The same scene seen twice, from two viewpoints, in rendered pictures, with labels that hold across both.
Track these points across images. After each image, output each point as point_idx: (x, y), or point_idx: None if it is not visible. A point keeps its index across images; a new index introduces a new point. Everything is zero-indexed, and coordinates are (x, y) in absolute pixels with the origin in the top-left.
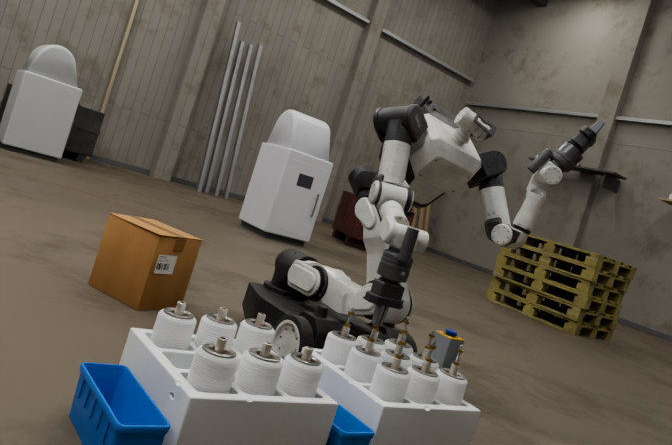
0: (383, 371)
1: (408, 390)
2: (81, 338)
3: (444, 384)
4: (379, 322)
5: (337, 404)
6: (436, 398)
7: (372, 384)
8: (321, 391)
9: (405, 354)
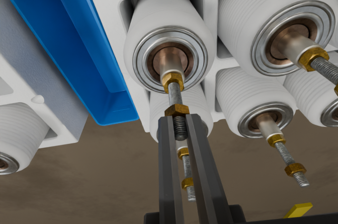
0: (152, 137)
1: (219, 103)
2: None
3: (301, 109)
4: (187, 139)
5: (76, 142)
6: (284, 87)
7: (150, 104)
8: (56, 124)
9: (329, 35)
